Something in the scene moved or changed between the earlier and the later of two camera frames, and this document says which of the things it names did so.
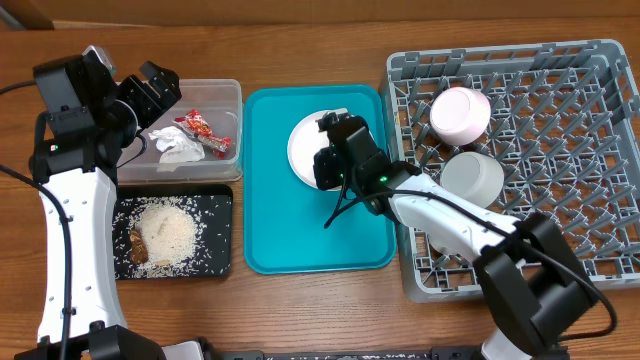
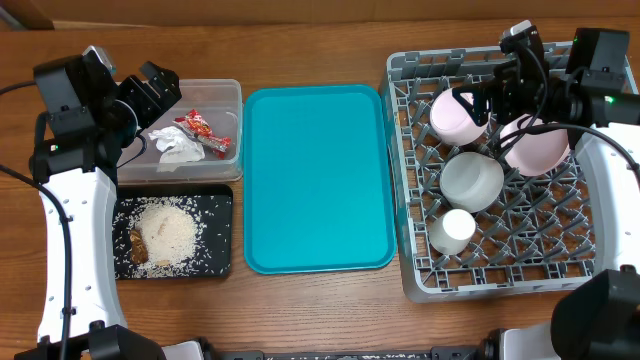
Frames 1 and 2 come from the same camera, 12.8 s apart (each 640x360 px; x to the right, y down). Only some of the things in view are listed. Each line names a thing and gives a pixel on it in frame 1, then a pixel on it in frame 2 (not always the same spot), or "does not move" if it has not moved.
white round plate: [305, 139] -> [537, 153]
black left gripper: [134, 89] does not move
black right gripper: [340, 127] -> [495, 95]
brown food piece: [138, 251] does not move
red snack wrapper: [196, 124] does not move
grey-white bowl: [476, 177] does not move
